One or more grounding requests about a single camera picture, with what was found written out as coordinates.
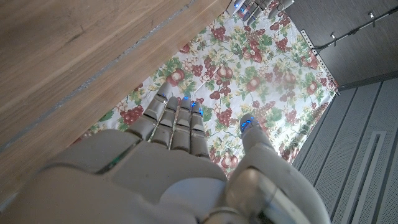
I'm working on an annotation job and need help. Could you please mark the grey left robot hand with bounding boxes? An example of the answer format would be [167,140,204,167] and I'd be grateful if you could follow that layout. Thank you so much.
[225,0,295,27]

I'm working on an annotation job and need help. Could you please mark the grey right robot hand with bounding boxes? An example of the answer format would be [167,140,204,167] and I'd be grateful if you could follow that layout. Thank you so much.
[0,82,332,224]

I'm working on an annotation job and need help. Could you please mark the floral fruit print backdrop cloth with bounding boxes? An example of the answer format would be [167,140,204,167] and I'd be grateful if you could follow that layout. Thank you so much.
[71,0,340,180]

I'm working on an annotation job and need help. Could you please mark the perforated metal strip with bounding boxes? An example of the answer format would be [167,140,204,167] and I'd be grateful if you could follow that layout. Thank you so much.
[300,29,341,96]

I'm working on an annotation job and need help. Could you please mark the black wall cable conduit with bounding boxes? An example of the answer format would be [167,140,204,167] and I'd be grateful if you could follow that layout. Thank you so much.
[313,5,398,52]

